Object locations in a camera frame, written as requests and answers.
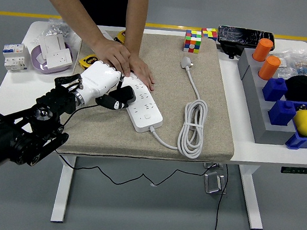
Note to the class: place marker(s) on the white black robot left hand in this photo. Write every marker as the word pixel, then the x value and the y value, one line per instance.
pixel 99 80

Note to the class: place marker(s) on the person's left hand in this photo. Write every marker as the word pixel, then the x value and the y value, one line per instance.
pixel 142 72

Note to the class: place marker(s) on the person's right hand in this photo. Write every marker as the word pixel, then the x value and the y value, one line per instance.
pixel 113 54

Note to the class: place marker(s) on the black plug adapter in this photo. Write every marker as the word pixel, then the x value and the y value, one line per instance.
pixel 127 93

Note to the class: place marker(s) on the white power strip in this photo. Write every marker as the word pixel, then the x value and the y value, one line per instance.
pixel 145 114

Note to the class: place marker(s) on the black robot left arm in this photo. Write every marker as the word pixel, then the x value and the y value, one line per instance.
pixel 16 136

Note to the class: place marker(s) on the person's left forearm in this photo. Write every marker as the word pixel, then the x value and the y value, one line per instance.
pixel 135 17

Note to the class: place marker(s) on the person's right forearm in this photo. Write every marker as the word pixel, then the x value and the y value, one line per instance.
pixel 71 7

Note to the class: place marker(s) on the yellow black tape measure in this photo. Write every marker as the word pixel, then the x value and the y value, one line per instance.
pixel 120 36
pixel 87 61

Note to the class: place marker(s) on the grey-brown fabric mat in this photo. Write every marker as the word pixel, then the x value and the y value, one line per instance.
pixel 172 95

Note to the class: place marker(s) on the person's torso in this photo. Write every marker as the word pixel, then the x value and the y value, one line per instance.
pixel 105 0

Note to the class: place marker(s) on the large colourful puzzle cube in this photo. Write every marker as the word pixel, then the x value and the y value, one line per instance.
pixel 192 42

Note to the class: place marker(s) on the clear bag of screws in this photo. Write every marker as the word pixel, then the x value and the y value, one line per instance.
pixel 59 28

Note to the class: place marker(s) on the purple bowl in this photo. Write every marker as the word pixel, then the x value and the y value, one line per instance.
pixel 36 64

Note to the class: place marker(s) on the small colourful puzzle cube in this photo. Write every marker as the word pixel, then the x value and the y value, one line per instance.
pixel 210 33

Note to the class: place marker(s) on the white circuit breaker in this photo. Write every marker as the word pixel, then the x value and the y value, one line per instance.
pixel 14 57

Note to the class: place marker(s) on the black plastic-wrapped device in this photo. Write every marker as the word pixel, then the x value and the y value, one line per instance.
pixel 241 36

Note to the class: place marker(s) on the white table leg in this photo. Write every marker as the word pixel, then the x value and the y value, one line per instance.
pixel 251 199
pixel 63 190

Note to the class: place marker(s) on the orange cylinder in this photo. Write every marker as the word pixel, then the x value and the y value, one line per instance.
pixel 268 69
pixel 262 51

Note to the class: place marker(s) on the large grey block holder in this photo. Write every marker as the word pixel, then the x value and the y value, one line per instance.
pixel 260 120

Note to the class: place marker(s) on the blue block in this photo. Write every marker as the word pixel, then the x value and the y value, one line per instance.
pixel 274 90
pixel 281 114

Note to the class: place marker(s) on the clear bags of components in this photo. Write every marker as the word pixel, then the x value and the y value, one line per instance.
pixel 302 66

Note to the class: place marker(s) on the yellow lemon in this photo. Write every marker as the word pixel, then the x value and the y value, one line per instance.
pixel 305 122

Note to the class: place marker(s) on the black table control panel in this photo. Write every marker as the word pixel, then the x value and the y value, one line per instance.
pixel 301 171

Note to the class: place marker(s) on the white wall switch panel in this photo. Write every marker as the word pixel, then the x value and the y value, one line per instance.
pixel 106 31

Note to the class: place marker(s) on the white wall socket panel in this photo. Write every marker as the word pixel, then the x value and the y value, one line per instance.
pixel 60 59

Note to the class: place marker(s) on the small silver metal bracket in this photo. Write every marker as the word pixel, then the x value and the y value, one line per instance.
pixel 211 165

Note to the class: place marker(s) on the large silver metal bracket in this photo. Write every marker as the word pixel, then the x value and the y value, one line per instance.
pixel 213 183

